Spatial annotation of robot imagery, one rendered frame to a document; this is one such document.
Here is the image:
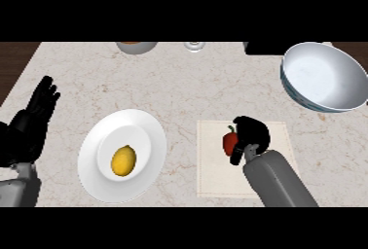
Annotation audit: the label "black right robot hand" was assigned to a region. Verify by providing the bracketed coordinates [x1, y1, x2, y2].
[228, 115, 271, 166]

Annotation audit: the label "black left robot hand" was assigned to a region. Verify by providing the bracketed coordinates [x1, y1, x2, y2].
[0, 75, 61, 168]

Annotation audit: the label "red bell pepper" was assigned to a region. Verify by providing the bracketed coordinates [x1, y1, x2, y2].
[221, 124, 239, 158]

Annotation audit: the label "beige placemat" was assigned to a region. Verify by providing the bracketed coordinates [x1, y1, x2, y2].
[194, 120, 299, 199]

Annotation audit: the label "white bowl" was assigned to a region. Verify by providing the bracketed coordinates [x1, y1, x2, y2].
[279, 42, 368, 114]

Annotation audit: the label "grey bowl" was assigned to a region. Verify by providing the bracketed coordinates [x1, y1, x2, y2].
[115, 41, 159, 55]

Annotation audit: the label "white plate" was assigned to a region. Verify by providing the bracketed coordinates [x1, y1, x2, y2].
[76, 108, 168, 204]

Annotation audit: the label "yellow lemon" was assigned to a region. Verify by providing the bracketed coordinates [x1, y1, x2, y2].
[109, 144, 137, 178]

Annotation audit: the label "black appliance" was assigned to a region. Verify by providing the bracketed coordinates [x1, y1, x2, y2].
[240, 41, 307, 56]

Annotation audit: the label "clear glass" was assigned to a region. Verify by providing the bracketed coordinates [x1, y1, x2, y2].
[183, 41, 206, 53]

